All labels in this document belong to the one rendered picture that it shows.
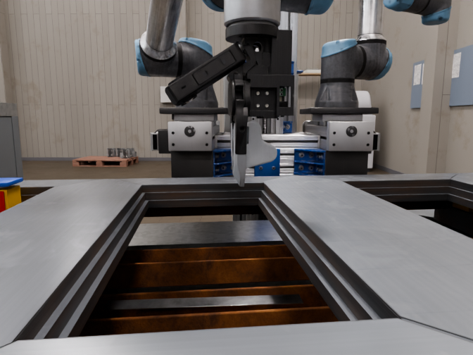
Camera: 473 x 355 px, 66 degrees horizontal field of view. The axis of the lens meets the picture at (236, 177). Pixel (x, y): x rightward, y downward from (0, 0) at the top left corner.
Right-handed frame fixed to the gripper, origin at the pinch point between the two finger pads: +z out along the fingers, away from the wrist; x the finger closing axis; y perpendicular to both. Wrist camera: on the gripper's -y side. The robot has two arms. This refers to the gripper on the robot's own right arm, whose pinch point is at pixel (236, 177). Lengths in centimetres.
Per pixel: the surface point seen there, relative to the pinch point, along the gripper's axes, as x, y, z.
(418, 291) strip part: -24.3, 12.6, 5.9
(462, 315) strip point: -28.1, 13.6, 5.9
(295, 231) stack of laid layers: -1.6, 8.3, 7.7
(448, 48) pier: 408, 317, -97
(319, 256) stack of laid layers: -11.9, 8.4, 7.6
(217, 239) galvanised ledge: 44, 0, 24
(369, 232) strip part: -8.5, 16.0, 5.9
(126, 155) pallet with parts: 756, -159, 69
